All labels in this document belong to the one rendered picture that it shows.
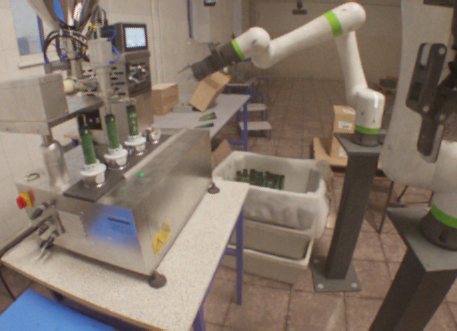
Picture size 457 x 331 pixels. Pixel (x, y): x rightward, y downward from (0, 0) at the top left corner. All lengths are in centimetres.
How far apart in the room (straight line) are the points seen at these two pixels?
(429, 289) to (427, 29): 68
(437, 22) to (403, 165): 32
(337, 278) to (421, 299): 98
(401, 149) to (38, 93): 90
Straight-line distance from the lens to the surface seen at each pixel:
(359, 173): 141
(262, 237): 158
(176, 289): 81
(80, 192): 76
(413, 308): 98
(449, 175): 72
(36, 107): 79
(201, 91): 247
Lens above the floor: 137
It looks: 24 degrees down
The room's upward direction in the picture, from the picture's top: 2 degrees counter-clockwise
